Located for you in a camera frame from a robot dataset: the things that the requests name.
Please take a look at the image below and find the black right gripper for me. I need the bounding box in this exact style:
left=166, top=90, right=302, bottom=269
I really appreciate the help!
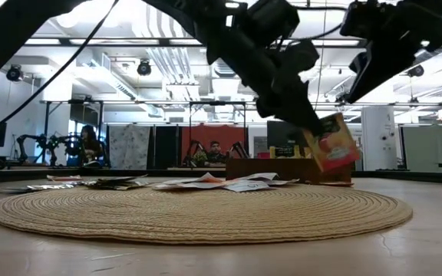
left=339, top=0, right=442, bottom=105

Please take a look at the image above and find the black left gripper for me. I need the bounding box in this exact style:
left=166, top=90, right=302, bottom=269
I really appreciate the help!
left=190, top=0, right=325, bottom=137

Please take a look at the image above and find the green tea packet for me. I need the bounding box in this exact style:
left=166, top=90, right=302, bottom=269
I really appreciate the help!
left=97, top=174, right=150, bottom=183
left=84, top=179, right=150, bottom=192
left=0, top=183, right=78, bottom=194
left=269, top=145, right=303, bottom=159

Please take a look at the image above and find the white orange Tazo tea packet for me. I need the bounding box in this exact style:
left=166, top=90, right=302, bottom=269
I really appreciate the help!
left=201, top=172, right=226, bottom=185
left=224, top=180, right=272, bottom=193
left=153, top=179, right=226, bottom=191
left=239, top=172, right=299, bottom=186

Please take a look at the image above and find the brown wooden tea organizer box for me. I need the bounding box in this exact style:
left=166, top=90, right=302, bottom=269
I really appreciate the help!
left=226, top=157, right=355, bottom=184

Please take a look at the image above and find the black computer monitor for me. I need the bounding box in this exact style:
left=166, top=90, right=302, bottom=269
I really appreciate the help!
left=266, top=120, right=311, bottom=149

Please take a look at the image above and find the black ceiling spotlight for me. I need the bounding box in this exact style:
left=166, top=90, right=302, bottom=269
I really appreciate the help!
left=136, top=59, right=153, bottom=77
left=5, top=64, right=25, bottom=83
left=407, top=64, right=426, bottom=78

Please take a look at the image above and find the white pillar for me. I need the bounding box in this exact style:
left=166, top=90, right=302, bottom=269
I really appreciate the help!
left=360, top=105, right=397, bottom=172

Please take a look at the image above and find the person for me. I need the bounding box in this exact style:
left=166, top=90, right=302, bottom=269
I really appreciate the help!
left=77, top=124, right=106, bottom=167
left=204, top=140, right=229, bottom=167

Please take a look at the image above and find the pale green partition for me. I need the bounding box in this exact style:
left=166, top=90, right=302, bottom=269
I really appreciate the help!
left=400, top=125, right=442, bottom=173

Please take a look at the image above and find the black curtain partition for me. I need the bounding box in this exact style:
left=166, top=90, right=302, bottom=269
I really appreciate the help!
left=147, top=125, right=183, bottom=170

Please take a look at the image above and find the round woven straw placemat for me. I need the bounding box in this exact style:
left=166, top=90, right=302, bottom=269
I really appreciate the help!
left=0, top=182, right=414, bottom=245

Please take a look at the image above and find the grey marbled partition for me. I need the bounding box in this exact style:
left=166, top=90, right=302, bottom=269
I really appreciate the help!
left=107, top=123, right=151, bottom=170

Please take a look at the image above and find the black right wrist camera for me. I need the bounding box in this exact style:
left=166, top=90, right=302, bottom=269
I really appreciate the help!
left=348, top=51, right=371, bottom=74

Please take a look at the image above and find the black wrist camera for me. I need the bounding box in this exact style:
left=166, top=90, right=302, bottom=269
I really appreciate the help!
left=278, top=39, right=321, bottom=77
left=348, top=51, right=371, bottom=74

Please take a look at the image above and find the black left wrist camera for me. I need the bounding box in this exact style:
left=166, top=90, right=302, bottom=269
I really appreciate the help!
left=278, top=39, right=321, bottom=77

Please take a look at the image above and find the black background rig frame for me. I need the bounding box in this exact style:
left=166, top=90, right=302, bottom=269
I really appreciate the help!
left=40, top=99, right=105, bottom=169
left=188, top=100, right=247, bottom=169

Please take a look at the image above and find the orange partition wall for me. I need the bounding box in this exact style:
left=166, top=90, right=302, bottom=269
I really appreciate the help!
left=181, top=125, right=247, bottom=158

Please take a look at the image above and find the white rectangular air duct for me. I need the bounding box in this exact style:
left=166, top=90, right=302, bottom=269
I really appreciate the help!
left=75, top=53, right=165, bottom=118

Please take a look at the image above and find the black aluminium table frame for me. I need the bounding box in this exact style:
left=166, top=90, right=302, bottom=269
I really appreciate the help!
left=0, top=166, right=442, bottom=184

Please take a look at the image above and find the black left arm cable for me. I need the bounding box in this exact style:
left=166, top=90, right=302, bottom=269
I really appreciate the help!
left=0, top=0, right=121, bottom=146

